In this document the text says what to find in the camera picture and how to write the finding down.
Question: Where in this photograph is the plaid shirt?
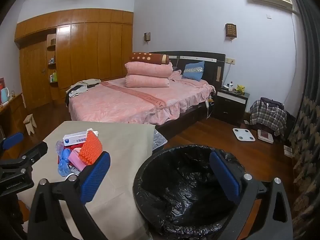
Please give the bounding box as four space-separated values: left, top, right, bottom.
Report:
250 99 287 137

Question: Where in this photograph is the white and maroon scale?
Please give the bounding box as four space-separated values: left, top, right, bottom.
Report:
257 129 274 144

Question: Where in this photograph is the beige garment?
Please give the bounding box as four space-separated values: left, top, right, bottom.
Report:
75 79 102 88

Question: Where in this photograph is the light blue kettle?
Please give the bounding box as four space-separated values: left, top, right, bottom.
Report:
0 87 12 105

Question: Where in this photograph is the white and blue cardboard box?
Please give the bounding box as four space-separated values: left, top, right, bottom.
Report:
62 131 88 147

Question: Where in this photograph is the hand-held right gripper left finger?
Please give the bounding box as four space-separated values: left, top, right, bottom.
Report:
28 151 112 240

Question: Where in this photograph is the pink folded quilt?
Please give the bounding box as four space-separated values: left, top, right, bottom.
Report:
124 74 170 88
124 61 173 78

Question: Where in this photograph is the grey quilted pad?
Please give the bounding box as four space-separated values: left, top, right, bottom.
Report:
152 129 168 153

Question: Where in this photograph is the bin with black liner bag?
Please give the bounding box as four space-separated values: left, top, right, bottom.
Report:
132 144 269 240

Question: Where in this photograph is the white bathroom scale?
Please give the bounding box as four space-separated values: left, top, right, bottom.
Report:
232 128 256 142

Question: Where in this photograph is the clear plastic bag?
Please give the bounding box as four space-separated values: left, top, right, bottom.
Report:
55 140 66 155

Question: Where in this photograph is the blue pillow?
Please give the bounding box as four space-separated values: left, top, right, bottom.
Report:
182 61 205 82

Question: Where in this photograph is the wooden sideboard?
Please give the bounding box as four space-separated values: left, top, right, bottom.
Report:
0 92 25 140

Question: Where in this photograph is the pink sponge block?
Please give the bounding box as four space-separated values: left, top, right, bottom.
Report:
69 148 87 172

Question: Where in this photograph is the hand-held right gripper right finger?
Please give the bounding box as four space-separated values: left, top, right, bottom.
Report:
207 151 293 240

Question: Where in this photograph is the clothes pile on bed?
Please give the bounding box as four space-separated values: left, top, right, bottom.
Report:
69 85 88 98

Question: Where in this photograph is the dark patterned curtain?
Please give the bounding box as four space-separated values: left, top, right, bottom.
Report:
285 0 320 240

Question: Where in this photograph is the pink bedspread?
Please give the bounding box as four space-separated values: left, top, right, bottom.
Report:
68 76 216 125

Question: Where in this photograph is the brown dotted bolster pillow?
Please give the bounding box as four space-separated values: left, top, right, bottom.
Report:
129 52 170 65

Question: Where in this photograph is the dark hoodie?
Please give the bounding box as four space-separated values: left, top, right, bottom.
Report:
260 97 285 110

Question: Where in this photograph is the grey sock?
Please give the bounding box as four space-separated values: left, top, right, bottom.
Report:
57 148 73 178

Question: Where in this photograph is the dark wooden bed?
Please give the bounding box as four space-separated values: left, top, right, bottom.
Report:
65 51 226 140

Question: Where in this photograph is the wooden wardrobe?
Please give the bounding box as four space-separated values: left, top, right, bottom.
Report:
14 8 134 110

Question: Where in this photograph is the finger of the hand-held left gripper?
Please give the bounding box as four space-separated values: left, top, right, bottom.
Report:
0 141 48 174
0 132 24 153

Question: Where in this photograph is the dark nightstand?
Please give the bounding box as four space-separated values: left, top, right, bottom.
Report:
215 87 250 127

